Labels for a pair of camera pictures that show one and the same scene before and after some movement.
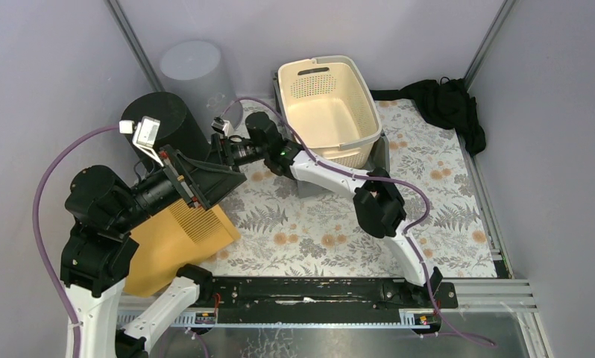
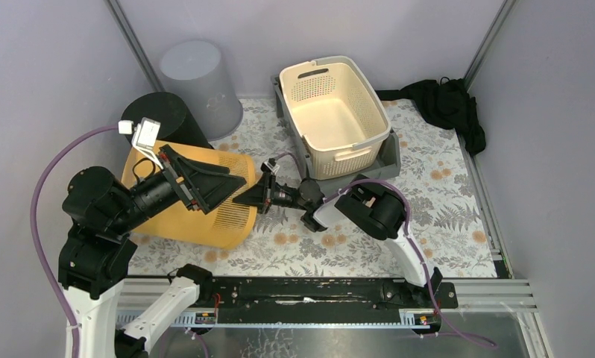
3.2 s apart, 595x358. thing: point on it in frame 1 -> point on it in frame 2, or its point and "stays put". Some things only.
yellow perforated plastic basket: x=178 y=236 -> x=232 y=224
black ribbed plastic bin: x=177 y=127 stays put
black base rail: x=361 y=294 stays put
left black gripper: x=182 y=177 stays put
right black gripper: x=226 y=146 -> x=262 y=195
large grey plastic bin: x=195 y=70 stays put
